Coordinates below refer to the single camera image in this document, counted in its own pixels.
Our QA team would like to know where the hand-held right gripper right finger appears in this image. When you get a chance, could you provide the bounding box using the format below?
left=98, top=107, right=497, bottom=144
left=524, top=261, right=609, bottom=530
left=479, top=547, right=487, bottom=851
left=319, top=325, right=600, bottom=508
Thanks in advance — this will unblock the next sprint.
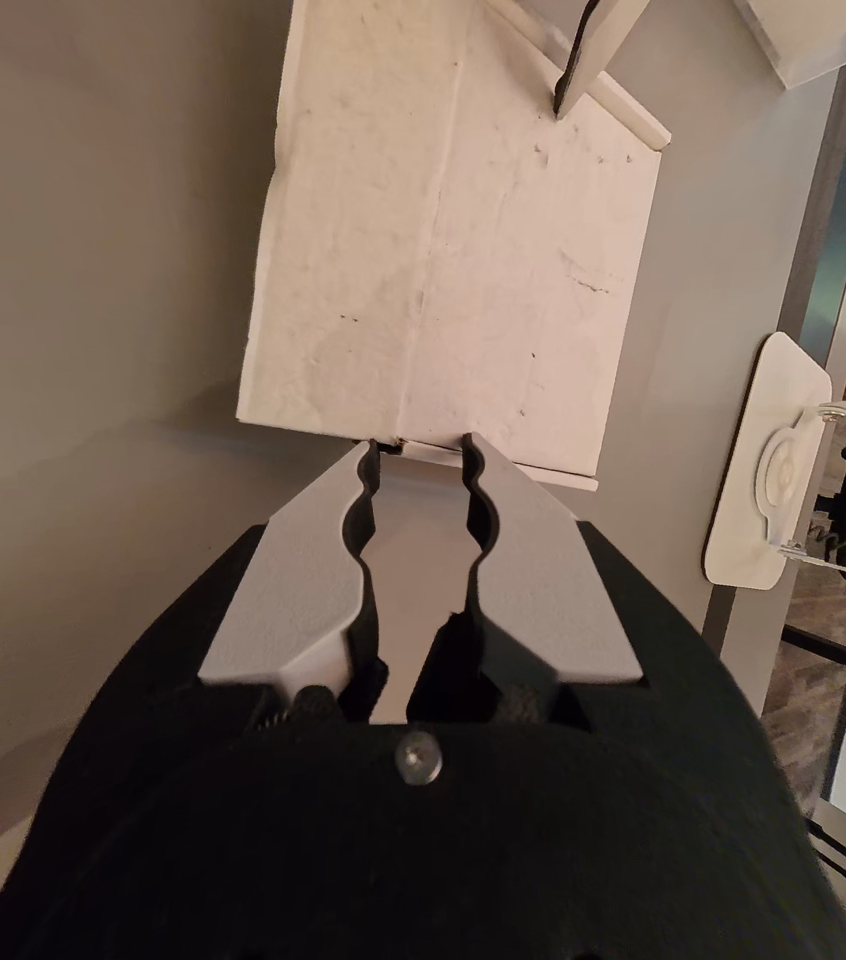
left=406, top=432, right=643, bottom=724

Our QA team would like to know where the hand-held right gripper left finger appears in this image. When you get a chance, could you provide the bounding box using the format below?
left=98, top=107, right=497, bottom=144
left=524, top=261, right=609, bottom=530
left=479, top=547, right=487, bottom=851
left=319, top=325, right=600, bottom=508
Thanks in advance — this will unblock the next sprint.
left=198, top=439, right=391, bottom=724

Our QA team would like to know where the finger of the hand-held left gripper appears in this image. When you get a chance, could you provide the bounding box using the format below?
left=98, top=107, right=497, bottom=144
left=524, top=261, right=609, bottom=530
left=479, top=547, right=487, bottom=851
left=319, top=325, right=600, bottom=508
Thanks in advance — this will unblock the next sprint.
left=552, top=0, right=650, bottom=120

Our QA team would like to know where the clear plastic bin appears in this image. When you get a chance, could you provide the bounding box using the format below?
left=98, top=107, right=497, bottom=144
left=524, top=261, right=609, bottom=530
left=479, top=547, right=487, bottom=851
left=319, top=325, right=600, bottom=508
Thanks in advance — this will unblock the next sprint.
left=730, top=0, right=846, bottom=91

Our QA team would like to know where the white cardboard box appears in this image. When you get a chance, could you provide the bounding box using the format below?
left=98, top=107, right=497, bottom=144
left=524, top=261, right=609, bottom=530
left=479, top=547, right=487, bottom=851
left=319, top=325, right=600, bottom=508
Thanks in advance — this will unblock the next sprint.
left=235, top=0, right=673, bottom=494

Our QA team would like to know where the white sign stand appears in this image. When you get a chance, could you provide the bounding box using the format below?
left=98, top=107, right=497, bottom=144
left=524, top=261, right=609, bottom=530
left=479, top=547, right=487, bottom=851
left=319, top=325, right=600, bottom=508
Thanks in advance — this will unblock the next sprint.
left=702, top=332, right=846, bottom=594

